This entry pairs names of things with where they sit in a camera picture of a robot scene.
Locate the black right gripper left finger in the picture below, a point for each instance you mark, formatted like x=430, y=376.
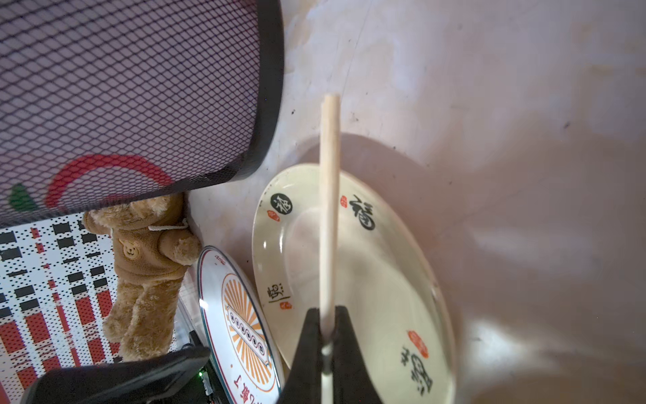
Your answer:
x=304, y=382

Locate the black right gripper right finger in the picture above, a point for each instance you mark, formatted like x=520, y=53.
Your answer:
x=351, y=381

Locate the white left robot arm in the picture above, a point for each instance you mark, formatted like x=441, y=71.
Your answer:
x=171, y=378

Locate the white orange patterned plate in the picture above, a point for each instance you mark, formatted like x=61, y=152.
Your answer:
x=244, y=355

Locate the cream plate with flowers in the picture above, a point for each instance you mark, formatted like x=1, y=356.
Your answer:
x=398, y=313

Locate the brown teddy bear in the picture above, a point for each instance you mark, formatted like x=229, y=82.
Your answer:
x=153, y=248

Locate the black mesh trash bin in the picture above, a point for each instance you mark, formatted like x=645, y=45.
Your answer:
x=107, y=102

